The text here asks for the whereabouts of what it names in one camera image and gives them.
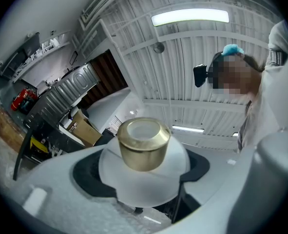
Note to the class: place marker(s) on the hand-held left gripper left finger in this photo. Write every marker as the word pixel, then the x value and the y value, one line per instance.
pixel 61 203

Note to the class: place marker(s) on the black head-worn camera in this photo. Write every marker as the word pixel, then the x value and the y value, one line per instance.
pixel 200 75

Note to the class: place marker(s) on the blue hair clip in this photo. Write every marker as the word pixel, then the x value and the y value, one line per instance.
pixel 232 49

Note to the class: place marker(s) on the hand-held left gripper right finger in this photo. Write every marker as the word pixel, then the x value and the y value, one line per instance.
pixel 243 179

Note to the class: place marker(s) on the brown cardboard box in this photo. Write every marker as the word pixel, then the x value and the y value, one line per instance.
pixel 85 131

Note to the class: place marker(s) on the person's left forearm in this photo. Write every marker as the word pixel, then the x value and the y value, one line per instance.
pixel 280 47

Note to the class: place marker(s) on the red fire extinguisher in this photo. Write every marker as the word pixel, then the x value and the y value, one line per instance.
pixel 22 99

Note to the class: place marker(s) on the person's grey shirt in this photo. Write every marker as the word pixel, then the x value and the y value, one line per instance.
pixel 260 121

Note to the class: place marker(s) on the dark brown slatted panel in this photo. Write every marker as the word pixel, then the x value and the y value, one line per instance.
pixel 107 74

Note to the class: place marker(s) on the brown wooden board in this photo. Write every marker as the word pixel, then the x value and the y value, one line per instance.
pixel 7 128

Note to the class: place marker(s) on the person's head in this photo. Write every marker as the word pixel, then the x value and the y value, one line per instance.
pixel 234 74

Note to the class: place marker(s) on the long ceiling light panel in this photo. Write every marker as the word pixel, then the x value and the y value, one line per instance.
pixel 190 16

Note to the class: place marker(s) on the dark wall screen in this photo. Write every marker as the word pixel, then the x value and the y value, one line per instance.
pixel 24 51

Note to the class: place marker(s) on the white wall shelf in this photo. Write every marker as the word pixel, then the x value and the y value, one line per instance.
pixel 40 55

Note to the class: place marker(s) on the round grey ceiling fixture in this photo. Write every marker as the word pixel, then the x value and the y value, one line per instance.
pixel 159 47

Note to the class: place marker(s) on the narrow ceiling light strip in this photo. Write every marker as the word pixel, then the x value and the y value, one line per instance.
pixel 188 128

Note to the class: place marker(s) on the yellow and black box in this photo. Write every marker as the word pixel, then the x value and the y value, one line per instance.
pixel 39 145

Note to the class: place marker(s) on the black metal frame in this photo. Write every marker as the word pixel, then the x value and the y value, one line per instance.
pixel 24 145

